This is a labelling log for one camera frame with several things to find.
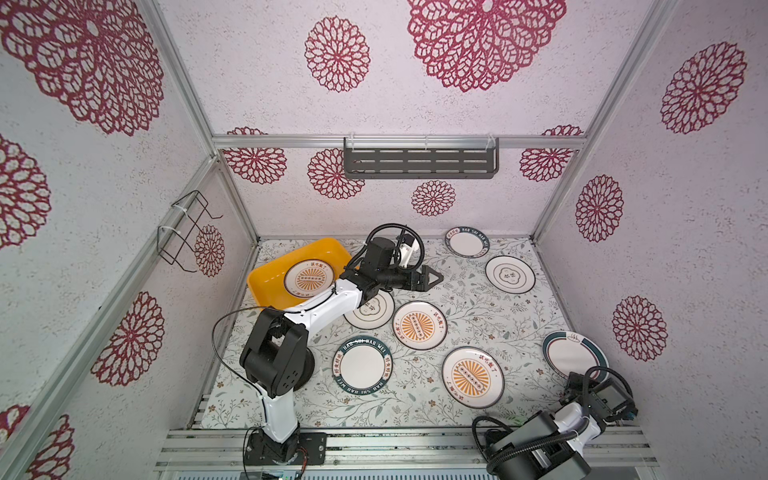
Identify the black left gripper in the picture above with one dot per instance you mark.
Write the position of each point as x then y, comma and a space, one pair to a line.
422, 277

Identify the large orange sunburst plate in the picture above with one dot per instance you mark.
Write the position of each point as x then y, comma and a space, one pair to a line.
473, 377

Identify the green-rim red-line plate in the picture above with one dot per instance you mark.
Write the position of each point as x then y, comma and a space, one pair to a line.
566, 352

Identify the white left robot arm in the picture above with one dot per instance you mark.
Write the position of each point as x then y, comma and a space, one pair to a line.
276, 358

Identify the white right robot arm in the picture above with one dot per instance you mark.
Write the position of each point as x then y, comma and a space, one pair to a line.
550, 445

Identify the yellow plastic bin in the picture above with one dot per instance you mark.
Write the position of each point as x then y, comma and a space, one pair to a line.
266, 282

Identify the medium orange sunburst plate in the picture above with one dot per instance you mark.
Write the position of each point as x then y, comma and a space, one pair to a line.
420, 325

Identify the small green-rim lettered plate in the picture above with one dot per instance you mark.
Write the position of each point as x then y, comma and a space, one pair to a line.
467, 242

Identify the large white clover-emblem plate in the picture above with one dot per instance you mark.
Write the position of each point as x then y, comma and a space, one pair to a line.
374, 314

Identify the small white clover-emblem plate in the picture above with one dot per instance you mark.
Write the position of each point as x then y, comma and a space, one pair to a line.
510, 274

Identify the large green-rim lettered plate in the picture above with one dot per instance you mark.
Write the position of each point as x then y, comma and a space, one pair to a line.
362, 365

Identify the black plate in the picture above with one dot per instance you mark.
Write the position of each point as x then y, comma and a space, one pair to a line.
308, 369

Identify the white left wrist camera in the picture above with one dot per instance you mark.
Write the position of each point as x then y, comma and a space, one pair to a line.
406, 252

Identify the grey slotted wall shelf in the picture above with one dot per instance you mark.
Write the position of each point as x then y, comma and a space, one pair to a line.
425, 163

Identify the black wire wall rack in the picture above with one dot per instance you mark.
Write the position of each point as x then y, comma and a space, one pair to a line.
171, 241

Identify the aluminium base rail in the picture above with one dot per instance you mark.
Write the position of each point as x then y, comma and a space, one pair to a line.
402, 453

